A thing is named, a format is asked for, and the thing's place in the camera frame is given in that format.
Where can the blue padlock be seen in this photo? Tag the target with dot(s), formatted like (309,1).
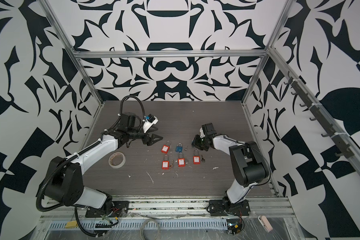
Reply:
(179,148)

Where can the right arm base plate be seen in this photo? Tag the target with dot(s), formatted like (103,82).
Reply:
(223,207)

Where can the grey hook rail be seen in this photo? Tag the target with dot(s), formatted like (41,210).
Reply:
(322,116)

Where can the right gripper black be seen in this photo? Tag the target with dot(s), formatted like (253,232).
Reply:
(196,143)

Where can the yellow connector block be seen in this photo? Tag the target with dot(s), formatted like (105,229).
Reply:
(71,225)

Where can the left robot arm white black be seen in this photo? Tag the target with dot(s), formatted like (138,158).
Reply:
(63,184)

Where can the small circuit board right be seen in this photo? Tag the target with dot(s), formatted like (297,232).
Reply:
(235,226)

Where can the pink white clip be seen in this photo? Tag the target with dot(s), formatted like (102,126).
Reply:
(265,223)

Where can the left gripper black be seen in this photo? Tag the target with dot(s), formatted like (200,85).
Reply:
(151,141)

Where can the aluminium frame crossbar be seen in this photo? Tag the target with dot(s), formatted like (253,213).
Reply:
(169,54)

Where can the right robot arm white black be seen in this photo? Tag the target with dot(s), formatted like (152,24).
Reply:
(250,167)

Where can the tape roll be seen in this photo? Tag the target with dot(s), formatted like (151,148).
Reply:
(117,160)

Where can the red padlock front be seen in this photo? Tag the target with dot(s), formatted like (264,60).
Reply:
(165,163)

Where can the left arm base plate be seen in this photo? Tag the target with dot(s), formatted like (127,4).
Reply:
(114,209)

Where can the red padlock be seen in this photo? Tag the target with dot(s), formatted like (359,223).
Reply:
(165,163)
(196,158)
(181,160)
(166,147)

